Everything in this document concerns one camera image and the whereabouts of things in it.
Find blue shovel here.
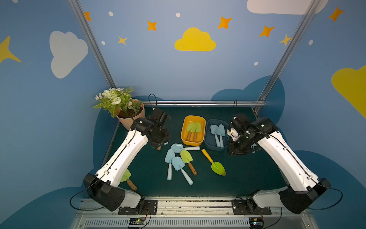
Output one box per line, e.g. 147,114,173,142
217,124,226,148
210,125,221,148
172,156,193,185
165,149,175,181

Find blue-grey storage box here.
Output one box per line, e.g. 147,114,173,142
204,119,229,152

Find yellow storage box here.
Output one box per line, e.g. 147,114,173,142
181,115,206,146

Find green shovel corner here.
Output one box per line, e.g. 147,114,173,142
120,169,137,191

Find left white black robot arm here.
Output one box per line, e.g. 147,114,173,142
83,108,171,211

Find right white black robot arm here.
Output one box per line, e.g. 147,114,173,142
227,113,331,214

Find blue shovel lying sideways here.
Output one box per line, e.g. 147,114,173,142
171,143,200,153

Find terracotta pot with flowers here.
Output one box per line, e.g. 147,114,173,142
93,87,145,130

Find right controller board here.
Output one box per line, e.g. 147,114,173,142
249,218,264,229

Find controller board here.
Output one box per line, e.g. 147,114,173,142
128,218,146,227
249,218,264,229

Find left controller board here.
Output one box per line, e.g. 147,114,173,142
128,218,146,227

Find green trowel yellow handle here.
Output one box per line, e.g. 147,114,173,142
201,149,226,176

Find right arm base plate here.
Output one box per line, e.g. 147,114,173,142
231,197,272,215

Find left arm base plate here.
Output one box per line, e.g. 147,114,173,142
118,199,158,215

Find aluminium front rail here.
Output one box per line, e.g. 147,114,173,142
71,197,318,229

